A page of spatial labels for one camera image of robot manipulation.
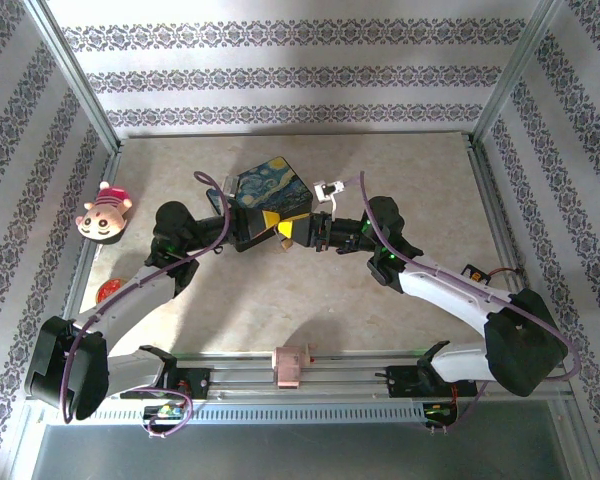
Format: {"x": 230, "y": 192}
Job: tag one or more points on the pink plush doll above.
{"x": 100, "y": 220}

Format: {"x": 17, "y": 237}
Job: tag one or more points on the thin aluminium frame bar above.
{"x": 280, "y": 135}

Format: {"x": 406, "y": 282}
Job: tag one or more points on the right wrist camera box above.
{"x": 325, "y": 190}

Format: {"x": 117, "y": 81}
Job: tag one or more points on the aluminium frame post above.
{"x": 519, "y": 65}
{"x": 70, "y": 65}

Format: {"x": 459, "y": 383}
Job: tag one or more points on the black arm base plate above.
{"x": 200, "y": 382}
{"x": 397, "y": 380}

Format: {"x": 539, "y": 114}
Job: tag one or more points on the pink plastic block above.
{"x": 286, "y": 367}

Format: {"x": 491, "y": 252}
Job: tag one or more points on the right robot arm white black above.
{"x": 445, "y": 287}

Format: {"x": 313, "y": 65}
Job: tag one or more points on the red round disc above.
{"x": 110, "y": 290}

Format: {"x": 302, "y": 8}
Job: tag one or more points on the grey metal sheet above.
{"x": 300, "y": 455}

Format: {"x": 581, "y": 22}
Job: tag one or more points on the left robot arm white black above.
{"x": 130, "y": 295}

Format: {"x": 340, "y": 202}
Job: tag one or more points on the wide aluminium extrusion rail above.
{"x": 340, "y": 375}

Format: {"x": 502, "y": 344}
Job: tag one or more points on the starry night print box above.
{"x": 275, "y": 185}

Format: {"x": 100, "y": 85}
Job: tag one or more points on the aluminium table edge rail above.
{"x": 111, "y": 170}
{"x": 490, "y": 200}

